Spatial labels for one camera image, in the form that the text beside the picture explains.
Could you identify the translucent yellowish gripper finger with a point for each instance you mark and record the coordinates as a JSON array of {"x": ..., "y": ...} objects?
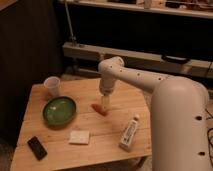
[{"x": 105, "y": 102}]

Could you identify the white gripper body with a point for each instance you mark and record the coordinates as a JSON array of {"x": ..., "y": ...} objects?
[{"x": 106, "y": 86}]

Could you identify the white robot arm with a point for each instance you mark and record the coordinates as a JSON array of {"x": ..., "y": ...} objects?
[{"x": 177, "y": 115}]

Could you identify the orange carrot-shaped eraser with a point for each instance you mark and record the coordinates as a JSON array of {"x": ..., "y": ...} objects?
[{"x": 99, "y": 109}]

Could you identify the white sponge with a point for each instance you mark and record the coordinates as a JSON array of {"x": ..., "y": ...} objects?
[{"x": 79, "y": 137}]

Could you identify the wooden table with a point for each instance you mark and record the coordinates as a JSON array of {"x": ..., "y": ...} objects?
[{"x": 105, "y": 131}]

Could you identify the white glue bottle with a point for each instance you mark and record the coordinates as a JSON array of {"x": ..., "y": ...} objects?
[{"x": 128, "y": 134}]

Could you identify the green round plate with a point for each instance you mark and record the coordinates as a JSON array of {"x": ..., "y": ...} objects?
[{"x": 59, "y": 111}]

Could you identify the clear plastic cup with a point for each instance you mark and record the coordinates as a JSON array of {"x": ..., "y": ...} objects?
[{"x": 52, "y": 84}]

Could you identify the black remote control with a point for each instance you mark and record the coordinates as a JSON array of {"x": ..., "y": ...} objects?
[{"x": 37, "y": 148}]

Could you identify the long white shelf board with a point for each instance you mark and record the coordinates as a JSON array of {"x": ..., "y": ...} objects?
[{"x": 146, "y": 61}]

